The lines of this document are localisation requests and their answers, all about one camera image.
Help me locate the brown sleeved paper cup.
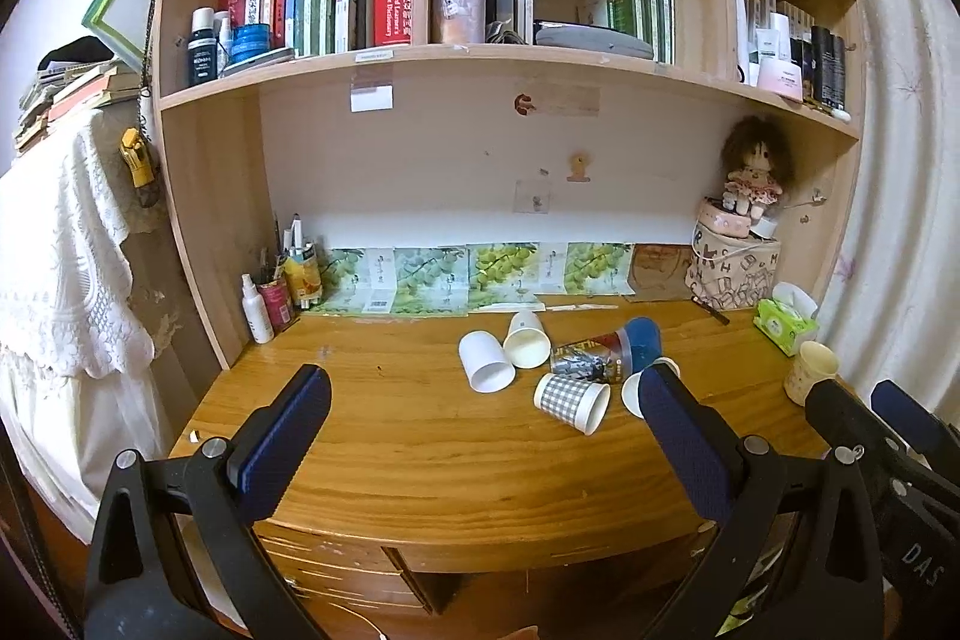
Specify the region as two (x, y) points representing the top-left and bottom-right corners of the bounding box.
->
(620, 356), (682, 419)

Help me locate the blue plastic cup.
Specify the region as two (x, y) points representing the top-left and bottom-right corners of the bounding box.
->
(620, 317), (662, 375)

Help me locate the grey checkered paper cup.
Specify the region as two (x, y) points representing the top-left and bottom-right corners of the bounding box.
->
(534, 372), (612, 435)

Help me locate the white cup with leaf print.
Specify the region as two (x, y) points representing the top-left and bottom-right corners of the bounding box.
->
(503, 310), (551, 370)

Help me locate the plain white paper cup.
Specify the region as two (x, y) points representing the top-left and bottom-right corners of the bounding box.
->
(457, 331), (516, 395)

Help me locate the cream patterned mug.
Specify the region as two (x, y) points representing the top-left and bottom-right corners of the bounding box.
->
(782, 341), (839, 406)

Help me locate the black pen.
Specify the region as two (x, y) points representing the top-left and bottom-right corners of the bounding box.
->
(692, 298), (731, 326)

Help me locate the green tissue box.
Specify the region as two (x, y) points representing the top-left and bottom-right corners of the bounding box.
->
(754, 281), (820, 357)

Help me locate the white spray bottle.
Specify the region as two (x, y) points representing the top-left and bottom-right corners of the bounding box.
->
(241, 273), (275, 344)

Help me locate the letter print fabric bag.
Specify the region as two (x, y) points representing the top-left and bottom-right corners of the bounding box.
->
(685, 223), (781, 312)

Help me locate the pink tube container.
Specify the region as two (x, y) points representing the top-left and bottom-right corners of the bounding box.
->
(259, 280), (295, 333)

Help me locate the white lace cloth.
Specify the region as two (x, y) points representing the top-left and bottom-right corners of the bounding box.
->
(2, 107), (171, 542)

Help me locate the yellow pen holder can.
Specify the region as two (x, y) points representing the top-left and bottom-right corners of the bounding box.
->
(283, 244), (324, 310)

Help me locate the pink round box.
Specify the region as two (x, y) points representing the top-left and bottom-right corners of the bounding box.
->
(697, 198), (752, 239)

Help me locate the brown haired rag doll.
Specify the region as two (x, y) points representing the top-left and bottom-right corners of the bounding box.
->
(721, 115), (796, 224)

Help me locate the yellow black tool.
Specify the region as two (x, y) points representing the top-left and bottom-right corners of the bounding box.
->
(121, 127), (161, 208)

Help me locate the stack of books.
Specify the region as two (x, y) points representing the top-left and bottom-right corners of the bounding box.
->
(13, 60), (142, 156)

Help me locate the wooden bookshelf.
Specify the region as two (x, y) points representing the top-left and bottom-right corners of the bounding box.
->
(151, 0), (862, 367)

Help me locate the dark cosmetic bottle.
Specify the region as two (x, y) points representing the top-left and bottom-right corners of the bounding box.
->
(187, 7), (218, 86)

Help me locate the grey pouch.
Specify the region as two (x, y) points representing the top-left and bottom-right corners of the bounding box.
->
(534, 21), (654, 60)

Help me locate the blue cream jar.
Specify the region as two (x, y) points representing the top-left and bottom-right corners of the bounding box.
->
(229, 23), (272, 65)

